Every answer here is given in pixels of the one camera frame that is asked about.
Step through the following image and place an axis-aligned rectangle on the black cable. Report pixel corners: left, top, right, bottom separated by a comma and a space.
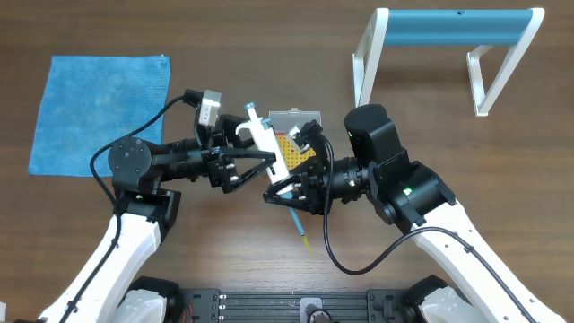
313, 133, 472, 276
89, 88, 201, 221

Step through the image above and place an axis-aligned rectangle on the blue cloth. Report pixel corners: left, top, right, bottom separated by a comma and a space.
27, 54, 172, 179

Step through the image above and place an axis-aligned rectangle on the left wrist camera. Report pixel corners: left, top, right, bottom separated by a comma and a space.
196, 89, 223, 130

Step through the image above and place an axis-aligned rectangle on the white and blue stand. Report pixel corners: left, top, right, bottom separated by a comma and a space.
352, 7, 546, 119

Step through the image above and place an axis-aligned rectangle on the white pipette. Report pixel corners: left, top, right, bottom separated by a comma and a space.
235, 100, 314, 258

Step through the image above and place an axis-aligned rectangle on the mounting rail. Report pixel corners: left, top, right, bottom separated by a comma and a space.
177, 289, 416, 323

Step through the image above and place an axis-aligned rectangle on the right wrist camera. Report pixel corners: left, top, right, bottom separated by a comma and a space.
288, 119, 325, 153

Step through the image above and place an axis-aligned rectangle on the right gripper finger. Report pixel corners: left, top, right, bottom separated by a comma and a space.
292, 151, 328, 179
262, 172, 316, 215

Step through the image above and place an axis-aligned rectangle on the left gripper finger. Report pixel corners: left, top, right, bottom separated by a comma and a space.
222, 114, 255, 150
218, 147, 277, 195

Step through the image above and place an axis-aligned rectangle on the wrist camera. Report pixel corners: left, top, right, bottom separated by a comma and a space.
288, 119, 325, 153
196, 89, 223, 130

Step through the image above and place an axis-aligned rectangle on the red and yellow tip box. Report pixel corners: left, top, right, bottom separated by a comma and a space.
267, 107, 323, 172

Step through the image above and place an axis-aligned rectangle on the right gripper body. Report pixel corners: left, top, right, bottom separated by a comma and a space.
309, 171, 335, 216

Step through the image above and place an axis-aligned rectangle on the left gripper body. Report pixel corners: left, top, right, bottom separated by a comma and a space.
195, 115, 230, 193

